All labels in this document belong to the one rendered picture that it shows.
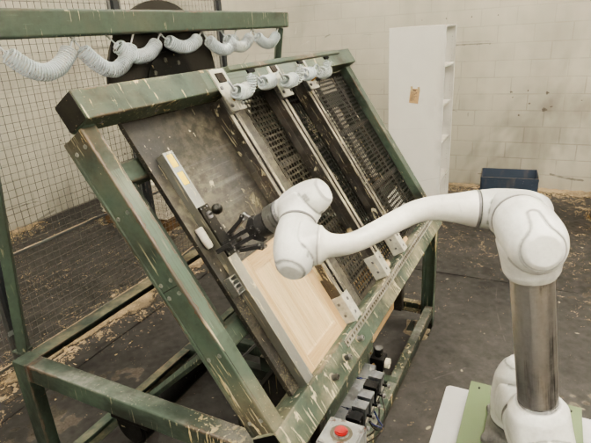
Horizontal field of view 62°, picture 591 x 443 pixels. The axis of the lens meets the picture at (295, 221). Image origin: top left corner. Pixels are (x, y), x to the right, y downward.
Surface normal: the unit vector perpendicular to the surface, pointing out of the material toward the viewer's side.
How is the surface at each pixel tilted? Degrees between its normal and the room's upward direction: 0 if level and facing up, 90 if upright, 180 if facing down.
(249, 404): 90
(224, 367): 90
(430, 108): 90
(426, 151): 90
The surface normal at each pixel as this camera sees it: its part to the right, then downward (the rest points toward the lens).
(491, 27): -0.44, 0.34
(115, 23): 0.89, 0.11
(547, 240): -0.18, 0.32
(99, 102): 0.72, -0.40
